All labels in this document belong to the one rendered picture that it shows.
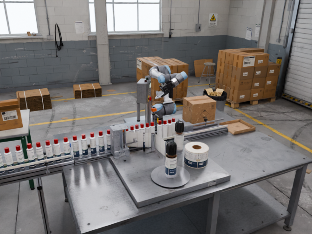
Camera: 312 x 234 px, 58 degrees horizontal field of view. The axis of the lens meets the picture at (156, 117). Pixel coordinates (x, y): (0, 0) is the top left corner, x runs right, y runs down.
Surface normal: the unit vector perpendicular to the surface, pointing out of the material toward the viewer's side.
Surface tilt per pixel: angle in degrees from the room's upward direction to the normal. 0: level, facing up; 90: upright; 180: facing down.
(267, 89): 88
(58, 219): 0
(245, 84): 90
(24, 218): 0
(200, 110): 90
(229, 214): 1
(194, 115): 90
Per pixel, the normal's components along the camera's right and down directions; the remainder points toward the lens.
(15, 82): 0.37, 0.36
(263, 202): 0.00, -0.92
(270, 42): -0.93, 0.13
